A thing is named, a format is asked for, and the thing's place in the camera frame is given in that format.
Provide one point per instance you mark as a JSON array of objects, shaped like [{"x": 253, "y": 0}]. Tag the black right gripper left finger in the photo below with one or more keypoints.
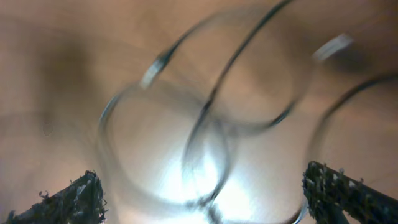
[{"x": 82, "y": 202}]

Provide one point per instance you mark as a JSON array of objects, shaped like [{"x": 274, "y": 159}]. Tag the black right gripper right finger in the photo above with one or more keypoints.
[{"x": 330, "y": 193}]

